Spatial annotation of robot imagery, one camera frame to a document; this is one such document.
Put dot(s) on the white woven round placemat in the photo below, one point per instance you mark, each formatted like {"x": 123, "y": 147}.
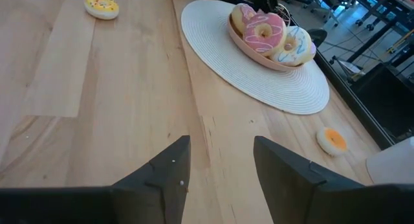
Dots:
{"x": 210, "y": 39}

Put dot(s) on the large pink white-drizzle donut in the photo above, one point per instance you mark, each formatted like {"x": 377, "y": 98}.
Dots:
{"x": 258, "y": 44}

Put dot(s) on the pink bowl on mat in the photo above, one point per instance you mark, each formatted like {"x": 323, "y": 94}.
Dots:
{"x": 258, "y": 60}

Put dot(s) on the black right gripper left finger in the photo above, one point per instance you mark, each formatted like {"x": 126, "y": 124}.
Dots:
{"x": 145, "y": 198}

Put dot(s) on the large pink sprinkled donut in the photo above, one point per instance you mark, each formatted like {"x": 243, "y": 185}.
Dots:
{"x": 239, "y": 20}

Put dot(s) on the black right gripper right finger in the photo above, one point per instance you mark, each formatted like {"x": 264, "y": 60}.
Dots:
{"x": 307, "y": 191}

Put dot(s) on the large white blue-drizzle donut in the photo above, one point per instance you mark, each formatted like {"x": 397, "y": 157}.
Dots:
{"x": 299, "y": 54}

